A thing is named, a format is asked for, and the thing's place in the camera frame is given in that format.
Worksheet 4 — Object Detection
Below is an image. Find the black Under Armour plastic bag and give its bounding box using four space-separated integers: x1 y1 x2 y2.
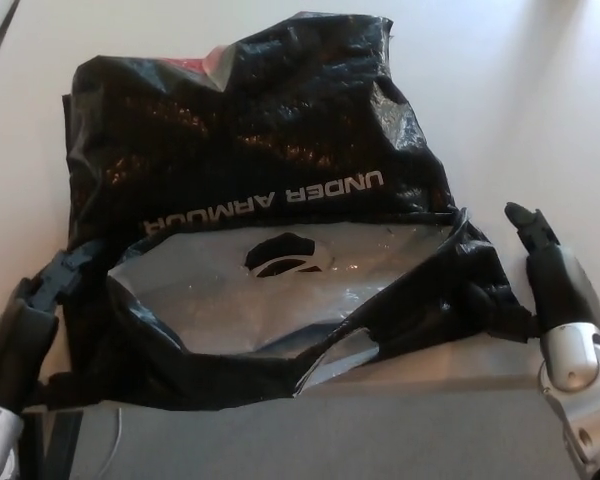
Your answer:
59 14 542 414

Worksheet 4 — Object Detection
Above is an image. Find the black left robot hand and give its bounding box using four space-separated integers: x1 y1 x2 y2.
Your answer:
10 237 112 399

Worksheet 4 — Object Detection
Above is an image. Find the black table leg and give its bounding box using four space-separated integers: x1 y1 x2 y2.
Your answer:
43 407 87 480

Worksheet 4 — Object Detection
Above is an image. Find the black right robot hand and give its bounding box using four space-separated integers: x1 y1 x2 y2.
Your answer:
460 201 600 335

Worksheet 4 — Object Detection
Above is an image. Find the thin white cable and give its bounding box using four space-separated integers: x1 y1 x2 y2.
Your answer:
105 408 125 480

